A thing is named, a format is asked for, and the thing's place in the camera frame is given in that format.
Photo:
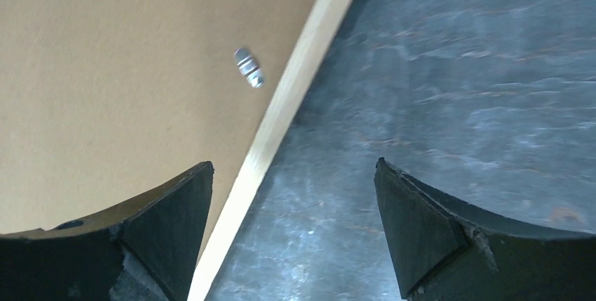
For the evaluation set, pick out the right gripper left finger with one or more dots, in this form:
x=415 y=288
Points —
x=144 y=248

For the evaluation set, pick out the wooden picture frame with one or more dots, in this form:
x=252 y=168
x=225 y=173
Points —
x=309 y=51

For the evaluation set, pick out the metal retaining clip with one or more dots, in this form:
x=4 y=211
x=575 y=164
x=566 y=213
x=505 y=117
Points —
x=249 y=67

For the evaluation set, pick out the brown cardboard backing board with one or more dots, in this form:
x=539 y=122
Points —
x=102 y=100

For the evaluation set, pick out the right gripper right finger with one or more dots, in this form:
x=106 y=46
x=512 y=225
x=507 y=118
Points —
x=443 y=248

